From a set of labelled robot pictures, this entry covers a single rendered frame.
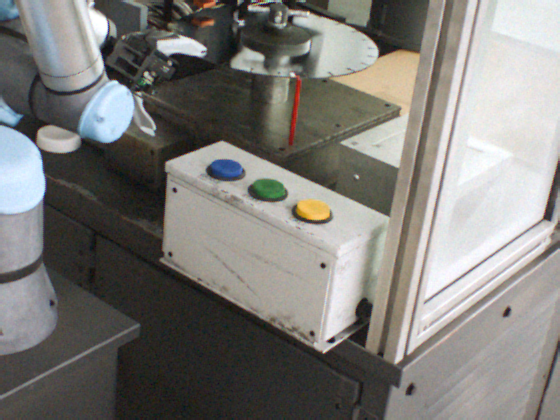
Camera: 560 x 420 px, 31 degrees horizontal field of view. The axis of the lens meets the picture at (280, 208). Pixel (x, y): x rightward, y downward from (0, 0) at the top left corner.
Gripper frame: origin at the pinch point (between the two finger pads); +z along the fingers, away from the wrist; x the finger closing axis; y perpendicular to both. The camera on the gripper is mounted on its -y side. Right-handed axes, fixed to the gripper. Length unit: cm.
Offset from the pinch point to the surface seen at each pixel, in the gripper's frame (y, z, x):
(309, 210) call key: 41.4, -9.0, -3.8
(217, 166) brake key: 26.9, -11.4, -5.4
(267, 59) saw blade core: 7.5, 5.4, 11.1
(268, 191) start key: 35.3, -10.2, -4.5
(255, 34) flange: 0.0, 7.7, 13.9
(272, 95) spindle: 3.1, 14.9, 7.3
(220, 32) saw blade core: -5.3, 5.9, 11.5
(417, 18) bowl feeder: -25, 70, 41
